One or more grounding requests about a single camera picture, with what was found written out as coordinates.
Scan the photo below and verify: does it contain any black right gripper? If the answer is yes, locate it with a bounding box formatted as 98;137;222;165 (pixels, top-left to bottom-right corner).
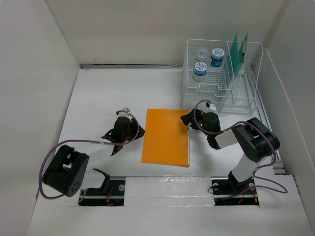
180;108;211;137

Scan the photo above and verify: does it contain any orange file folder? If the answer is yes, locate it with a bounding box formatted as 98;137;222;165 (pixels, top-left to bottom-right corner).
141;109;189;167

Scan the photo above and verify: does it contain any blue pin jar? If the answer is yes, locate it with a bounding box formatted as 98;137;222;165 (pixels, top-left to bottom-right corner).
192;61;208;82
210;48;225;67

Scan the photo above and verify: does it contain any clear paper clip jar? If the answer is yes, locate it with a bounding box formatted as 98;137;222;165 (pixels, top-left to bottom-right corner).
196;49;209;62

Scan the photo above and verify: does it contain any green clip file folder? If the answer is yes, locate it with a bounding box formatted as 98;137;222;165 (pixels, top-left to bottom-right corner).
230;33;248;77

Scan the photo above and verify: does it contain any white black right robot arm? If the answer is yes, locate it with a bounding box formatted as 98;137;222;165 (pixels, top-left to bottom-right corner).
181;109;280;195

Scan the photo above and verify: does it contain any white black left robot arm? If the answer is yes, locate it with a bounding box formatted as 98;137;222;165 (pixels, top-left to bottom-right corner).
38;114;145;200

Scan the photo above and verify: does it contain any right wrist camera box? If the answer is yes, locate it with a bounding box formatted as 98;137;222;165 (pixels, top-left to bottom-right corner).
206;102;217;112

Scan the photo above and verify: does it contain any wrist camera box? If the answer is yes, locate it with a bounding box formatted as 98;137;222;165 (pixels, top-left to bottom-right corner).
116;107;130;118
206;102;217;112

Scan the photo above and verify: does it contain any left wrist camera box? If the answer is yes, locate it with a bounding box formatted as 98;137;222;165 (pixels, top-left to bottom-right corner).
116;107;130;118

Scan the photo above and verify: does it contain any white wire desk organizer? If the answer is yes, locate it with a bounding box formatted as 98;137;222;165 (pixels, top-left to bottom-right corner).
181;39;264;114

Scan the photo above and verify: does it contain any front mounting rail with wires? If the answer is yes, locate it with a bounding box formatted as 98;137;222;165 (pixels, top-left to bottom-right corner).
79;177;259;207

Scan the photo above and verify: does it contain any metal rail at back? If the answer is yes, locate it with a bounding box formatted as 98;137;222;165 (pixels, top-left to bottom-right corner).
81;64;183;69

